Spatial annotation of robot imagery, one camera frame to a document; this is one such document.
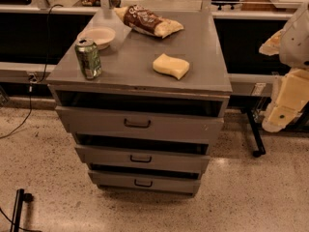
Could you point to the grey bottom drawer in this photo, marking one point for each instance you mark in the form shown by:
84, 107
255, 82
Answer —
135, 181

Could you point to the grey drawer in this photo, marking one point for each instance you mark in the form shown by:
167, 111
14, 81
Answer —
140, 125
135, 181
154, 160

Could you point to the brown chip bag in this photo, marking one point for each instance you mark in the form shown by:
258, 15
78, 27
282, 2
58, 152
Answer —
147, 22

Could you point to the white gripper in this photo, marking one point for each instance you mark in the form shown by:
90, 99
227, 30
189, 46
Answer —
295, 45

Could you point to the grey top drawer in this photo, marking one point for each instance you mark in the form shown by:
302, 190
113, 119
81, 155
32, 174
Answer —
140, 125

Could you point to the green soda can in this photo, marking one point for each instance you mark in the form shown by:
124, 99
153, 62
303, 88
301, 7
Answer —
88, 58

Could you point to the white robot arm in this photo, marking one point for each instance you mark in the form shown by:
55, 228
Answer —
294, 48

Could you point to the black table leg right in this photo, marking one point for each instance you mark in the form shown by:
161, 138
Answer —
260, 145

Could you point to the yellow sponge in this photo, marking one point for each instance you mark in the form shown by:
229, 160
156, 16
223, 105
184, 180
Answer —
171, 66

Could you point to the white bowl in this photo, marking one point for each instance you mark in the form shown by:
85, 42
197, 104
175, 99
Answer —
102, 36

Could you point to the black stand leg left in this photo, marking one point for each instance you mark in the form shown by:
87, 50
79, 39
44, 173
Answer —
21, 197

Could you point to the grey drawer cabinet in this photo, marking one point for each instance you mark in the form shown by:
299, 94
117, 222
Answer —
128, 82

